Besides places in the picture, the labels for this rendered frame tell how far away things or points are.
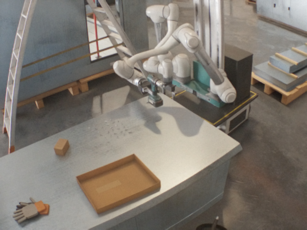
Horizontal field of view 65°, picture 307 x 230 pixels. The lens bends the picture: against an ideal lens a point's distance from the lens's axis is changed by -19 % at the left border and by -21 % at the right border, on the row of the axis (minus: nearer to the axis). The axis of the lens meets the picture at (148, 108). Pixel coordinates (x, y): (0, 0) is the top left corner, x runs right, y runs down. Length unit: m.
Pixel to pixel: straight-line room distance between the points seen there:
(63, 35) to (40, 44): 0.34
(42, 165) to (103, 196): 0.55
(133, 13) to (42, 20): 1.40
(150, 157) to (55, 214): 0.77
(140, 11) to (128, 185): 3.05
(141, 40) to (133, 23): 0.34
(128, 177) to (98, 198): 0.25
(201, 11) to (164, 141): 1.37
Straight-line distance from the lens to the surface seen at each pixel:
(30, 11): 2.94
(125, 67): 2.29
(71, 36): 3.93
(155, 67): 2.69
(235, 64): 2.85
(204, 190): 2.12
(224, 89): 2.43
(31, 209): 1.70
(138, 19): 4.31
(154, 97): 2.22
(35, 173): 1.96
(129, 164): 1.86
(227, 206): 2.44
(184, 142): 2.00
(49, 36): 3.83
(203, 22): 2.83
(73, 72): 4.10
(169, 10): 2.66
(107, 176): 1.79
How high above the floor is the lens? 1.91
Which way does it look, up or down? 32 degrees down
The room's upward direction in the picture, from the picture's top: 4 degrees counter-clockwise
